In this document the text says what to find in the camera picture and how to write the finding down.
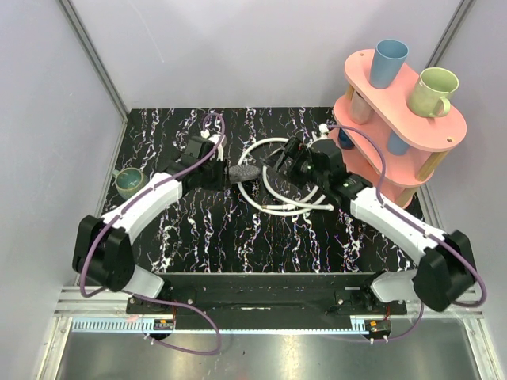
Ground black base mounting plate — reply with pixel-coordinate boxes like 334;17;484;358
125;284;408;332

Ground blue tumbler on top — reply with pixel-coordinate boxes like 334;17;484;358
369;39;409;89

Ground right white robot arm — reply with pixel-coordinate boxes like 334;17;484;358
264;137;475;314

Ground light blue cup middle shelf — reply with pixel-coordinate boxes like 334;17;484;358
387;131;410;156

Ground dark blue cup bottom shelf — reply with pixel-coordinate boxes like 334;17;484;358
338;129;355;150

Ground teal ceramic cup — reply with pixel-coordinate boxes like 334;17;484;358
112;167;148;200

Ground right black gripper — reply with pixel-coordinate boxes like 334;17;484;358
261;135;328;190

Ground grey shower head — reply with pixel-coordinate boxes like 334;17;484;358
228;165;261;184

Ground pink cup middle shelf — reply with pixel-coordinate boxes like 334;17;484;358
349;91;374;124

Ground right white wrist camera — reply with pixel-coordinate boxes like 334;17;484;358
311;123;330;144

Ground aluminium rail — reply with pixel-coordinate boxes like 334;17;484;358
53;287;132;317

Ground green mug on shelf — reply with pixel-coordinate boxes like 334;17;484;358
406;66;459;118

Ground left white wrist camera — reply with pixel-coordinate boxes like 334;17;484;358
200;130;227;161

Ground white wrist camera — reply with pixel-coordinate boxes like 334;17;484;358
200;130;227;161
311;123;330;144

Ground pink three-tier shelf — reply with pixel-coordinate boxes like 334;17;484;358
333;49;467;207

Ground white shower hose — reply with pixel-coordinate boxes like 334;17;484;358
237;137;336;217

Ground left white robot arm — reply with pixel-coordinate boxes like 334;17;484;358
72;135;227;314

